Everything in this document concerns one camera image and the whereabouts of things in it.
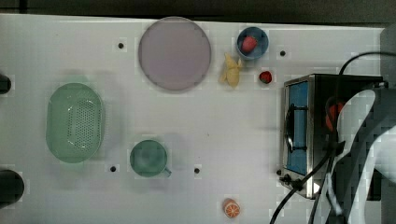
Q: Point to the strawberry in bowl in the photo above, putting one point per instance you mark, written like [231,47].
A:
[249,44]

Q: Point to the blue bowl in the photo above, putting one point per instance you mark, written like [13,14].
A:
[262,46]

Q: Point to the green colander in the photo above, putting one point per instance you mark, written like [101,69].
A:
[75,123]

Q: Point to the purple round plate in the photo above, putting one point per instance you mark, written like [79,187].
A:
[174,53]

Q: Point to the black toaster oven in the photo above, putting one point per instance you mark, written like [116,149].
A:
[307,127]

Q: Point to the small red strawberry toy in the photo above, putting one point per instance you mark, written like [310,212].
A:
[265,77]

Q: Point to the peeled banana toy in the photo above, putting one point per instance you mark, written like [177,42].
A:
[231,72]

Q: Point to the black cylinder container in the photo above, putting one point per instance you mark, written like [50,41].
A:
[5,84]

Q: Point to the orange slice toy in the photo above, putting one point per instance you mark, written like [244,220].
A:
[231,208]

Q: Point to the green mug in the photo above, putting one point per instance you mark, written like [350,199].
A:
[149,158]

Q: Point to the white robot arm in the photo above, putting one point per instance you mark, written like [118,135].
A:
[366,131]

